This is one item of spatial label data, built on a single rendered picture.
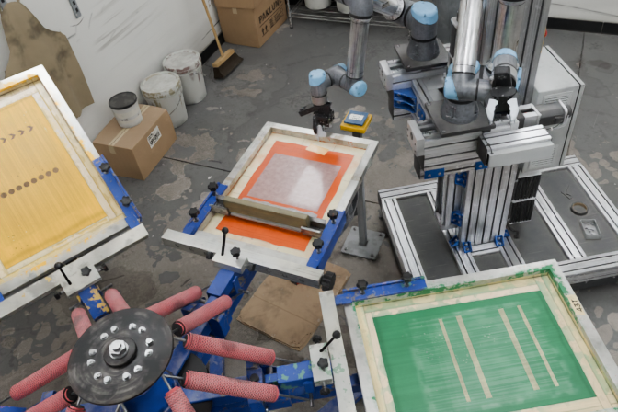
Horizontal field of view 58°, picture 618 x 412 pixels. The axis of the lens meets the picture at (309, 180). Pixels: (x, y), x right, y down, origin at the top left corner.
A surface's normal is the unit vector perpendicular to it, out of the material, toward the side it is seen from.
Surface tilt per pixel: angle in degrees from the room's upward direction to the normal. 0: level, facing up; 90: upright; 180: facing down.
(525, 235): 0
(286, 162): 0
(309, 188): 0
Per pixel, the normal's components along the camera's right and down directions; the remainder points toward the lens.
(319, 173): -0.11, -0.73
